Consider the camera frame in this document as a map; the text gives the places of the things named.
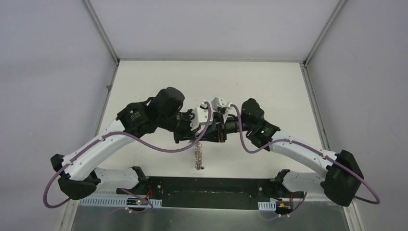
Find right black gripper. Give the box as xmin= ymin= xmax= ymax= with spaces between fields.
xmin=197 ymin=111 xmax=253 ymax=143

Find metal disc keyring holder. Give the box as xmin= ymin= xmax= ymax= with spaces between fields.
xmin=193 ymin=142 xmax=204 ymax=170

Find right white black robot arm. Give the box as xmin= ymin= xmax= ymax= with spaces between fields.
xmin=191 ymin=98 xmax=367 ymax=206

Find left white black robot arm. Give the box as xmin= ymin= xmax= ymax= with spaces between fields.
xmin=51 ymin=87 xmax=200 ymax=200

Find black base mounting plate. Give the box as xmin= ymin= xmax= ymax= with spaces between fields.
xmin=131 ymin=176 xmax=304 ymax=210

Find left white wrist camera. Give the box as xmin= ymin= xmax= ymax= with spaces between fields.
xmin=191 ymin=101 xmax=213 ymax=131

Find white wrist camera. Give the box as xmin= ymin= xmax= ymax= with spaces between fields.
xmin=191 ymin=101 xmax=213 ymax=131
xmin=211 ymin=97 xmax=232 ymax=116

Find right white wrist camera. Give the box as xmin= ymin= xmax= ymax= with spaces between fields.
xmin=211 ymin=97 xmax=232 ymax=116

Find right white cable duct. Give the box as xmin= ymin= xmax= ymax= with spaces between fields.
xmin=257 ymin=201 xmax=277 ymax=211

